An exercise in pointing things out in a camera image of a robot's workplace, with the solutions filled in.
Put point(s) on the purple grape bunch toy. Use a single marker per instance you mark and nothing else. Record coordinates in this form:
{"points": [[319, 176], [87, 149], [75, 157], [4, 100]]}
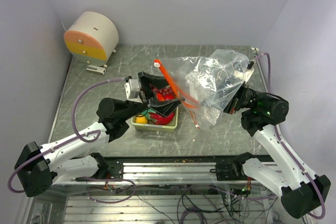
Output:
{"points": [[164, 91]]}

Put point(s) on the orange fruit toy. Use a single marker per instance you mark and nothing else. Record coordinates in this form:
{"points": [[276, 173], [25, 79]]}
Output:
{"points": [[141, 119]]}

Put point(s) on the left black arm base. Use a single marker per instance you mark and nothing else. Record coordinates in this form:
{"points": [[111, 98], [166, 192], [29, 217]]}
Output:
{"points": [[110, 170]]}

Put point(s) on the red yellow mango toy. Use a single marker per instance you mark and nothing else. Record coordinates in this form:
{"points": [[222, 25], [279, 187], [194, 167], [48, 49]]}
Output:
{"points": [[162, 97]]}

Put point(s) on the small white grey block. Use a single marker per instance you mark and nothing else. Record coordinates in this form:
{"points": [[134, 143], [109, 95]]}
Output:
{"points": [[96, 70]]}

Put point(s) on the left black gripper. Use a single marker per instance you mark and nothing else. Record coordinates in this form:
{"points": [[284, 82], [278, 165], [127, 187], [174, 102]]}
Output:
{"points": [[145, 79]]}

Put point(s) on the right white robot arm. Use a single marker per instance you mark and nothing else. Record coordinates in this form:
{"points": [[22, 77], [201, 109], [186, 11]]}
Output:
{"points": [[300, 189]]}

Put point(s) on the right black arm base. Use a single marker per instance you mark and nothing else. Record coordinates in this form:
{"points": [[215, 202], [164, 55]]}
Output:
{"points": [[231, 168]]}

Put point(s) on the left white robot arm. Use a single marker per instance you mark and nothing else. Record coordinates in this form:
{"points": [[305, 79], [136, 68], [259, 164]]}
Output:
{"points": [[41, 166]]}

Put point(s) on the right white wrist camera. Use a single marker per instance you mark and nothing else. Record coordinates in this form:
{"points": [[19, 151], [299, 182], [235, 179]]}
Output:
{"points": [[246, 74]]}

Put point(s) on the white corner clip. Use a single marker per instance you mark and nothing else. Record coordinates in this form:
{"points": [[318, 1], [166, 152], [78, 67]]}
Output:
{"points": [[254, 49]]}

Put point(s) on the clear orange zip bag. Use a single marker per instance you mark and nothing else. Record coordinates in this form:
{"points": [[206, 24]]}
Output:
{"points": [[205, 85]]}

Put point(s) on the aluminium frame rail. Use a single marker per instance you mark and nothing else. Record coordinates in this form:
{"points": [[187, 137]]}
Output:
{"points": [[161, 190]]}

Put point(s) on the round cream drawer cabinet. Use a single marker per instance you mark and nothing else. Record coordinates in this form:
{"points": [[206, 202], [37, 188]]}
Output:
{"points": [[92, 38]]}

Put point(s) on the pink dragon fruit toy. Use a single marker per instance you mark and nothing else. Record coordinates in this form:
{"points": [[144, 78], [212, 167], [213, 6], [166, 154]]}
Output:
{"points": [[158, 119]]}

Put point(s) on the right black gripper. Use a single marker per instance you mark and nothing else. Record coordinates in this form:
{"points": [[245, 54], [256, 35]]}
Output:
{"points": [[235, 102]]}

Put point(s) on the pale green plastic basket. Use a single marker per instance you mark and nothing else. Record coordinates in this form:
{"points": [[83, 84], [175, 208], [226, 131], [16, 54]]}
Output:
{"points": [[153, 127]]}

